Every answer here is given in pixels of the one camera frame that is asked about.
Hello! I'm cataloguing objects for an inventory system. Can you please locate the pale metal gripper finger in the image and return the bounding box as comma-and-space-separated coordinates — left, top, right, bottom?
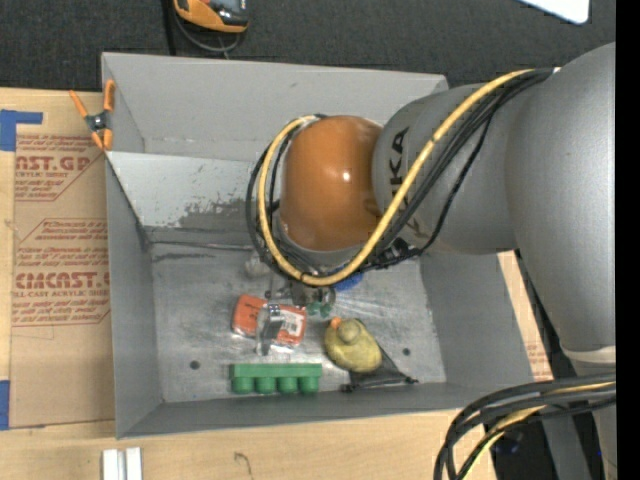
256, 303, 285, 358

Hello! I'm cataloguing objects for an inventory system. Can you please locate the orange packet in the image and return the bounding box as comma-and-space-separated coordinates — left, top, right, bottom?
230, 294, 308, 349

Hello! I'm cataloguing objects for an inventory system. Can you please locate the blue round object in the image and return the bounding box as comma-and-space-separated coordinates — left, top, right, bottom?
332, 272, 363, 292

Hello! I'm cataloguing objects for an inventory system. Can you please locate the green block with round pegs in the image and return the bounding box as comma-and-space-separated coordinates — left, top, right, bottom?
228, 362, 324, 396

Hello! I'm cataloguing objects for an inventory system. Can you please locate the yellow rubber duck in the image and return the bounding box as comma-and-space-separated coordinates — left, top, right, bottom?
323, 316, 384, 374

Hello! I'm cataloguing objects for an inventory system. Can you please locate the grey metal bin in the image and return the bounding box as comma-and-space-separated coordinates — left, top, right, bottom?
101, 51, 537, 440

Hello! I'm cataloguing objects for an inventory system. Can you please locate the brown cardboard board red print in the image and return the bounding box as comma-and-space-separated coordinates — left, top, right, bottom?
0, 86, 117, 430

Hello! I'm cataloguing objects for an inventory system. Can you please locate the black cylinder on white bracket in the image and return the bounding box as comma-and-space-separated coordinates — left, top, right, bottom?
381, 238, 422, 270

